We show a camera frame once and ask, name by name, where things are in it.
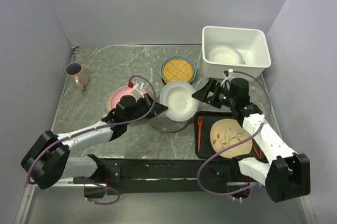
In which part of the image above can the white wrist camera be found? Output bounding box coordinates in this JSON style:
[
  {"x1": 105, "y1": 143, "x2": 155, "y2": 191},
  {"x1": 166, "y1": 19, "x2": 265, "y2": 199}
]
[
  {"x1": 127, "y1": 82, "x2": 147, "y2": 100},
  {"x1": 221, "y1": 69, "x2": 234, "y2": 87}
]

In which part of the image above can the white plastic bin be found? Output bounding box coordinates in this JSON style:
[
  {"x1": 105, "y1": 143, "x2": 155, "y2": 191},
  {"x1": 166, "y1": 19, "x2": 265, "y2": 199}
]
[{"x1": 202, "y1": 26, "x2": 272, "y2": 79}]

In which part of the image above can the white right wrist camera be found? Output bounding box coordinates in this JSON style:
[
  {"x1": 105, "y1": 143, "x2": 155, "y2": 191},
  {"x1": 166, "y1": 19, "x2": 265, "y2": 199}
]
[{"x1": 221, "y1": 69, "x2": 234, "y2": 87}]

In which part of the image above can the yellow black patterned plate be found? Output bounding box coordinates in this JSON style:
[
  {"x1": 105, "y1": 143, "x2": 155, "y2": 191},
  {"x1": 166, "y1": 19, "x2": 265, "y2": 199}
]
[{"x1": 106, "y1": 92, "x2": 116, "y2": 112}]

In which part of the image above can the orange plastic fork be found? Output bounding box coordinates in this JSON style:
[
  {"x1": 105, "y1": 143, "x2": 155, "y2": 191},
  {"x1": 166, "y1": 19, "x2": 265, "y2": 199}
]
[{"x1": 197, "y1": 116, "x2": 203, "y2": 152}]

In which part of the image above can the pink mug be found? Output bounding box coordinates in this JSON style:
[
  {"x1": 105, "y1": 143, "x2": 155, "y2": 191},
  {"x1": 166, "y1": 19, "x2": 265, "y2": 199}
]
[{"x1": 65, "y1": 62, "x2": 89, "y2": 91}]

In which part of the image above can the black tray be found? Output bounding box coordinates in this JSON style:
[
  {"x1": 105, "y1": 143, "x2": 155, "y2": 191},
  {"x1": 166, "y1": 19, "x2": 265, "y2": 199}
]
[{"x1": 194, "y1": 111, "x2": 258, "y2": 160}]

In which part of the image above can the pink plate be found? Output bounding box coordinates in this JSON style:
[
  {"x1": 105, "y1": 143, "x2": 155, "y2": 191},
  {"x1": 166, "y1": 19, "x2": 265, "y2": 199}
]
[{"x1": 112, "y1": 85, "x2": 133, "y2": 105}]

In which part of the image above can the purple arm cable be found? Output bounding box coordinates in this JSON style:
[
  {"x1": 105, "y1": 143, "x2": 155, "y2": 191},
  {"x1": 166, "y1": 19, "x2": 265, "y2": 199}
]
[
  {"x1": 26, "y1": 75, "x2": 156, "y2": 206},
  {"x1": 196, "y1": 70, "x2": 272, "y2": 202}
]

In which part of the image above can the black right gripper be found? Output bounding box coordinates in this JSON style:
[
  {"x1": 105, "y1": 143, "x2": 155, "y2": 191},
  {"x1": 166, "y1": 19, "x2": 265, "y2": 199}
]
[{"x1": 192, "y1": 78, "x2": 236, "y2": 109}]

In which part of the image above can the beige bird plate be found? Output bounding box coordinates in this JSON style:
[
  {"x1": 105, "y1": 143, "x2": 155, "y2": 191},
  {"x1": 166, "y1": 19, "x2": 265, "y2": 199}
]
[{"x1": 210, "y1": 119, "x2": 253, "y2": 159}]

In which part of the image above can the blue plate with bamboo mat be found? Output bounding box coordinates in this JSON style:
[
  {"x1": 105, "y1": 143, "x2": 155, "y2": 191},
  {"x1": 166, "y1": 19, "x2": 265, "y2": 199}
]
[{"x1": 160, "y1": 56, "x2": 197, "y2": 85}]

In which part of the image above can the white scalloped plate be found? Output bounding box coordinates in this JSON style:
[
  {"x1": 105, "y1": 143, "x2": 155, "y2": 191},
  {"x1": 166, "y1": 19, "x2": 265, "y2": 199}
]
[{"x1": 205, "y1": 45, "x2": 244, "y2": 65}]

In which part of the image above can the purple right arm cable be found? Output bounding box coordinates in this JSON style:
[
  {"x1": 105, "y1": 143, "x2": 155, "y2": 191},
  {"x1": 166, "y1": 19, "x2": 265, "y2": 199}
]
[{"x1": 196, "y1": 70, "x2": 272, "y2": 202}]

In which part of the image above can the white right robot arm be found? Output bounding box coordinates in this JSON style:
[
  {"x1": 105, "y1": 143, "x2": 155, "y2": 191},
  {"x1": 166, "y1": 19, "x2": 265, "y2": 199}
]
[{"x1": 192, "y1": 78, "x2": 311, "y2": 202}]

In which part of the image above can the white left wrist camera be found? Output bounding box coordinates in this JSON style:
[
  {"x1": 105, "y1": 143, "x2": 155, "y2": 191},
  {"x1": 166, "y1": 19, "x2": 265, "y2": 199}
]
[{"x1": 127, "y1": 82, "x2": 147, "y2": 100}]

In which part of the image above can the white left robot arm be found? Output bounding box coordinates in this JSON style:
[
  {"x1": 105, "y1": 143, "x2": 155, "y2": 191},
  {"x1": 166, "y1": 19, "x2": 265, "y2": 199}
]
[{"x1": 21, "y1": 94, "x2": 168, "y2": 189}]

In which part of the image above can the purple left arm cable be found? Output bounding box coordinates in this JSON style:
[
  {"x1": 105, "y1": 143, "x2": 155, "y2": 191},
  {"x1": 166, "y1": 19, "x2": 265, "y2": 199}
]
[{"x1": 26, "y1": 75, "x2": 156, "y2": 206}]

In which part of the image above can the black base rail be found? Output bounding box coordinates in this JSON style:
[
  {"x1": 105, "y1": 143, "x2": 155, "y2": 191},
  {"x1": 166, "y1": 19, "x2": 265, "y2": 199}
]
[{"x1": 71, "y1": 155, "x2": 253, "y2": 196}]

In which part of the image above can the grey reindeer plate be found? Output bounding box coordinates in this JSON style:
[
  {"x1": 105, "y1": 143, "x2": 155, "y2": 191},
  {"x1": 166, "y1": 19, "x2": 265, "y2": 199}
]
[{"x1": 150, "y1": 116, "x2": 189, "y2": 133}]

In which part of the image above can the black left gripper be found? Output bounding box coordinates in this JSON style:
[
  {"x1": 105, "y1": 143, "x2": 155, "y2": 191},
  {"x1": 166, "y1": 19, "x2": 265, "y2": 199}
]
[{"x1": 125, "y1": 93, "x2": 168, "y2": 124}]

